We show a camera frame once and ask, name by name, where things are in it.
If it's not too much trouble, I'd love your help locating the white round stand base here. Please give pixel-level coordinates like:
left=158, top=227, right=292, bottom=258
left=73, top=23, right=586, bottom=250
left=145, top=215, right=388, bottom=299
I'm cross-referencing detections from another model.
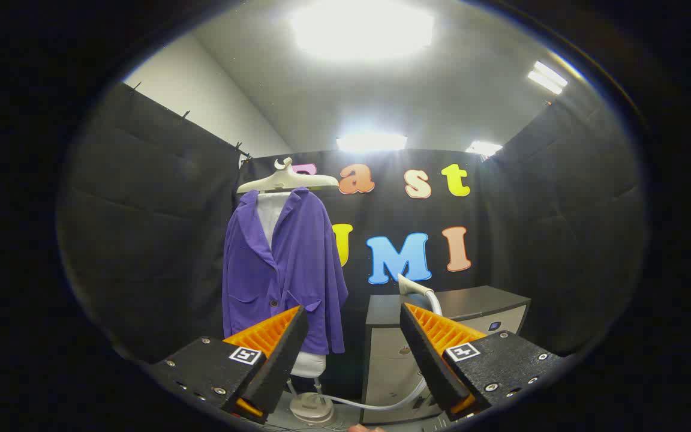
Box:
left=289, top=390, right=335, bottom=424

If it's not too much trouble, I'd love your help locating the white garment steamer head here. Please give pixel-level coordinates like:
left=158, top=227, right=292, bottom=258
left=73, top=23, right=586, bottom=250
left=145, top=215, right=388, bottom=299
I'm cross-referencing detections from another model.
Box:
left=397, top=274, right=436, bottom=299

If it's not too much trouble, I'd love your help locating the grey cabinet with dark top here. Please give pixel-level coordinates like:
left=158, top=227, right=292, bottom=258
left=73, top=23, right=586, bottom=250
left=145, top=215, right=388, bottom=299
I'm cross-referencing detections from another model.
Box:
left=362, top=286, right=531, bottom=426

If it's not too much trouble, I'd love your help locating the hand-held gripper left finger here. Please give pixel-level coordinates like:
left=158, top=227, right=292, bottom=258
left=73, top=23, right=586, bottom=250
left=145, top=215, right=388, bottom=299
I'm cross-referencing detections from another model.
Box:
left=148, top=305, right=310, bottom=424

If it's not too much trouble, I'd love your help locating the purple corduroy jacket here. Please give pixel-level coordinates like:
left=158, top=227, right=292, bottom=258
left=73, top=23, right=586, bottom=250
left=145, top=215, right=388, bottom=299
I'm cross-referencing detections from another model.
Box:
left=222, top=187, right=349, bottom=356

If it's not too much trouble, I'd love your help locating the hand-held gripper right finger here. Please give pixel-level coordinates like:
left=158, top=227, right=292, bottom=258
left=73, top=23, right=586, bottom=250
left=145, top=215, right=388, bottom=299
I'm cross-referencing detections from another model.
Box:
left=399, top=302, right=564, bottom=422

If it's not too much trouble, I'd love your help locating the white mannequin torso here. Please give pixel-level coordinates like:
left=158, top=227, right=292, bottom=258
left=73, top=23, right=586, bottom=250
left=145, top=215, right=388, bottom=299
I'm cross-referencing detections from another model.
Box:
left=255, top=191, right=329, bottom=380

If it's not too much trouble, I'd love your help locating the ceiling light panel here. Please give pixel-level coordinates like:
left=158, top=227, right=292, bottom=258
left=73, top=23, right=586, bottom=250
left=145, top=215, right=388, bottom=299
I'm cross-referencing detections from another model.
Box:
left=289, top=0, right=437, bottom=62
left=465, top=140, right=503, bottom=158
left=527, top=59, right=569, bottom=96
left=336, top=133, right=408, bottom=152

